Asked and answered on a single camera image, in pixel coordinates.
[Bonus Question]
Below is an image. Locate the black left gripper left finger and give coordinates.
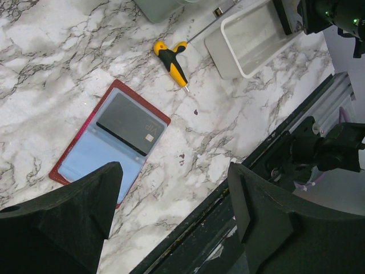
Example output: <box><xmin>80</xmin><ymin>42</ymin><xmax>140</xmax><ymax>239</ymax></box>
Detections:
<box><xmin>1</xmin><ymin>162</ymin><xmax>123</xmax><ymax>273</ymax></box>

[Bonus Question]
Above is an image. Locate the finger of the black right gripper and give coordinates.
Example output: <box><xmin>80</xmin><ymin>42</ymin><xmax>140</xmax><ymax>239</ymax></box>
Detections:
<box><xmin>273</xmin><ymin>0</ymin><xmax>299</xmax><ymax>35</ymax></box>

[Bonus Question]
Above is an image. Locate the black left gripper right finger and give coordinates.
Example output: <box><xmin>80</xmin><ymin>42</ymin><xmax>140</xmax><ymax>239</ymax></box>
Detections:
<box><xmin>228</xmin><ymin>163</ymin><xmax>364</xmax><ymax>273</ymax></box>

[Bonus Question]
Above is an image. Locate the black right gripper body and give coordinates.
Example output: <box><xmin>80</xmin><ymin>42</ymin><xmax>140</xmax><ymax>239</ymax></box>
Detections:
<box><xmin>297</xmin><ymin>0</ymin><xmax>364</xmax><ymax>59</ymax></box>

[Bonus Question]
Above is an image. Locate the white plastic tray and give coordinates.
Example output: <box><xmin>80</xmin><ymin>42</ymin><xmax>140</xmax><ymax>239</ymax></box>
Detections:
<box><xmin>205</xmin><ymin>1</ymin><xmax>304</xmax><ymax>80</ymax></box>

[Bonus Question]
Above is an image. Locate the red leather card holder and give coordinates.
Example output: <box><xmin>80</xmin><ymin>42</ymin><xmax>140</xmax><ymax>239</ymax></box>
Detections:
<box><xmin>48</xmin><ymin>79</ymin><xmax>171</xmax><ymax>205</ymax></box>

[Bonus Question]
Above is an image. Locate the dark grey credit card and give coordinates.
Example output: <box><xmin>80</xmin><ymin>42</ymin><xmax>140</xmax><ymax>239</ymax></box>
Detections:
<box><xmin>96</xmin><ymin>93</ymin><xmax>167</xmax><ymax>156</ymax></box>

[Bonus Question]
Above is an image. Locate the small grey metal piece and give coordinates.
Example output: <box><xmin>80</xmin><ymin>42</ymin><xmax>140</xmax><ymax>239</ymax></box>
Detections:
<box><xmin>213</xmin><ymin>7</ymin><xmax>224</xmax><ymax>18</ymax></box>

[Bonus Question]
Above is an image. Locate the clear plastic storage box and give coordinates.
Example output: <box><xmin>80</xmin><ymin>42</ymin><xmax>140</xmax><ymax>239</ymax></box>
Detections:
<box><xmin>135</xmin><ymin>0</ymin><xmax>199</xmax><ymax>23</ymax></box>

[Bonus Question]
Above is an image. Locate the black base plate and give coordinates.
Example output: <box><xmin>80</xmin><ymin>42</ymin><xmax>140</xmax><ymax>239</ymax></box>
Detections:
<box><xmin>132</xmin><ymin>72</ymin><xmax>348</xmax><ymax>273</ymax></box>

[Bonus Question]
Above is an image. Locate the aluminium mounting rail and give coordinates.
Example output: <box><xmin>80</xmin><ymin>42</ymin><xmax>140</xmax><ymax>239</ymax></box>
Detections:
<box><xmin>289</xmin><ymin>72</ymin><xmax>359</xmax><ymax>136</ymax></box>

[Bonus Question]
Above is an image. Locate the yellow black handled tool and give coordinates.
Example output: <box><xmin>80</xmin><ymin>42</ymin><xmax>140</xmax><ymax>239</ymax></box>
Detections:
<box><xmin>153</xmin><ymin>41</ymin><xmax>190</xmax><ymax>92</ymax></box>

